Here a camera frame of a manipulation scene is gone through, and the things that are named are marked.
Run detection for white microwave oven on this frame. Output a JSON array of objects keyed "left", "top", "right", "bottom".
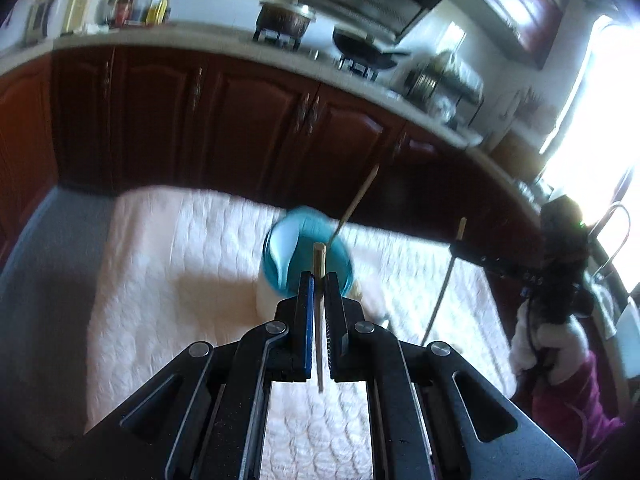
[{"left": 25, "top": 0, "right": 71, "bottom": 43}]

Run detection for curved metal faucet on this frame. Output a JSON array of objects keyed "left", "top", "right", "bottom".
[{"left": 590, "top": 202, "right": 633, "bottom": 281}]

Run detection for dark wooden base cabinets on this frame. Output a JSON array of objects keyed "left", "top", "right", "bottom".
[{"left": 0, "top": 45, "right": 546, "bottom": 321}]

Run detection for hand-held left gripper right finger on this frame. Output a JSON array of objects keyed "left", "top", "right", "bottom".
[{"left": 324, "top": 272, "right": 581, "bottom": 480}]

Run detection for white cylindrical container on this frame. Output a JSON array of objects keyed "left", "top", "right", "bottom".
[{"left": 95, "top": 0, "right": 121, "bottom": 26}]

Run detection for gas stove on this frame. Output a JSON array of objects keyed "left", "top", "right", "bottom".
[{"left": 250, "top": 27, "right": 401, "bottom": 83}]

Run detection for black wok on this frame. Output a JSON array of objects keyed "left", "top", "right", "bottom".
[{"left": 332, "top": 27, "right": 413, "bottom": 71}]

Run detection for cream box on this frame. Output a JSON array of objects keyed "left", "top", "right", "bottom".
[{"left": 65, "top": 0, "right": 97, "bottom": 32}]

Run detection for brown clay pot with lid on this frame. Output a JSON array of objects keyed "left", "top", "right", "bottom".
[{"left": 257, "top": 0, "right": 318, "bottom": 41}]

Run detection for dark wooden wall cabinet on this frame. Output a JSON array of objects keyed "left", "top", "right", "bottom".
[{"left": 440, "top": 0, "right": 563, "bottom": 68}]

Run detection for person's right hand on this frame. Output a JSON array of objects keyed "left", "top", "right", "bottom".
[{"left": 510, "top": 302, "right": 591, "bottom": 386}]

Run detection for row of condiment bottles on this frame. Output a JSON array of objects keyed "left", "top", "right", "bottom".
[{"left": 107, "top": 0, "right": 173, "bottom": 28}]

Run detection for white plastic spoon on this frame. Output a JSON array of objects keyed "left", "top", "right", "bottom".
[{"left": 267, "top": 220, "right": 307, "bottom": 272}]

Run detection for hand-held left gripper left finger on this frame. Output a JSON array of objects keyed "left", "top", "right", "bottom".
[{"left": 75, "top": 270, "right": 319, "bottom": 480}]

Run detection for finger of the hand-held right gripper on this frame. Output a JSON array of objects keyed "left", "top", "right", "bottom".
[{"left": 449, "top": 242, "right": 546, "bottom": 286}]

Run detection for metal dish rack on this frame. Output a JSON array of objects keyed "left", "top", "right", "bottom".
[{"left": 402, "top": 50, "right": 486, "bottom": 128}]

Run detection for bright kitchen window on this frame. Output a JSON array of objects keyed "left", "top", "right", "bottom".
[{"left": 540, "top": 15, "right": 640, "bottom": 221}]

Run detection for white floral utensil holder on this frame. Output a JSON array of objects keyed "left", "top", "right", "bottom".
[{"left": 255, "top": 206, "right": 357, "bottom": 321}]

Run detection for person's right forearm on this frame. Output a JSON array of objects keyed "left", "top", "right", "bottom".
[{"left": 530, "top": 350, "right": 626, "bottom": 461}]

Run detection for white quilted blanket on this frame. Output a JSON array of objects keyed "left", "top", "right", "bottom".
[{"left": 82, "top": 185, "right": 518, "bottom": 480}]

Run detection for wooden chopstick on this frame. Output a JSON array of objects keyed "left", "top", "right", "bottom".
[
  {"left": 421, "top": 217, "right": 468, "bottom": 347},
  {"left": 312, "top": 242, "right": 328, "bottom": 393},
  {"left": 330, "top": 164, "right": 381, "bottom": 243}
]

